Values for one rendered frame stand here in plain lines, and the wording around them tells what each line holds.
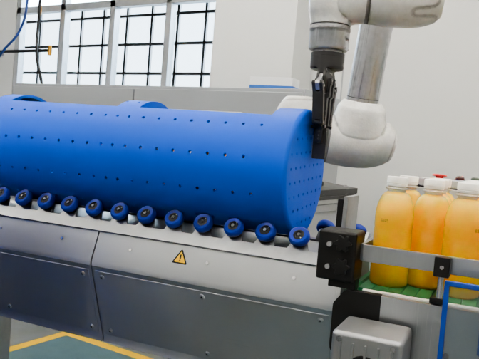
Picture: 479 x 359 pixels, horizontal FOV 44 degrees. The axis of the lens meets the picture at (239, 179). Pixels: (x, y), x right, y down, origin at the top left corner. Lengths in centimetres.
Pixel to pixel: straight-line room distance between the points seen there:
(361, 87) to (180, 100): 160
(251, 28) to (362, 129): 251
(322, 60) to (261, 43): 288
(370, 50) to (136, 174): 85
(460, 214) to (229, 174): 47
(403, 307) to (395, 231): 14
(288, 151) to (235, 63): 309
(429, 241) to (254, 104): 198
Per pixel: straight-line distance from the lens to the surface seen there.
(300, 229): 125
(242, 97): 308
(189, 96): 326
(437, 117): 400
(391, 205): 114
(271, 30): 419
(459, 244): 113
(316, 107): 132
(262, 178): 123
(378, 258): 111
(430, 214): 117
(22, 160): 159
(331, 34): 134
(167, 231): 138
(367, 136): 186
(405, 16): 137
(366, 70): 187
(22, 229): 162
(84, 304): 155
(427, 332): 110
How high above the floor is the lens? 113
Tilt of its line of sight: 3 degrees down
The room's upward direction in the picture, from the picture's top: 5 degrees clockwise
